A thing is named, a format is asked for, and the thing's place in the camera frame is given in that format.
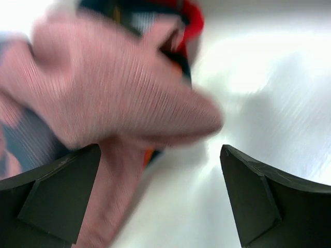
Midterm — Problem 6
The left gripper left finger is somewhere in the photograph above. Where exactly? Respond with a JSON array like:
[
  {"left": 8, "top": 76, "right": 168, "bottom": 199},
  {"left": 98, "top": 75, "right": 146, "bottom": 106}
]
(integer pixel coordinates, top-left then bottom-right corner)
[{"left": 1, "top": 144, "right": 101, "bottom": 248}]

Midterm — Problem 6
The pink patterned pillowcase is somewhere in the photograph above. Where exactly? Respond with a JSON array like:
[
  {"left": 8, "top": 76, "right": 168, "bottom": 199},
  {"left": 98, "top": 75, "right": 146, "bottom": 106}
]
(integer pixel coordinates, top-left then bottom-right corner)
[{"left": 1, "top": 1, "right": 223, "bottom": 247}]

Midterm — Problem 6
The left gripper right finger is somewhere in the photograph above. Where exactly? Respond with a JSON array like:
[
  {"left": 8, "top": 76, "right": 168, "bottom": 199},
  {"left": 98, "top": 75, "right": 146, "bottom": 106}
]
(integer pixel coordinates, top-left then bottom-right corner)
[{"left": 220, "top": 145, "right": 330, "bottom": 248}]

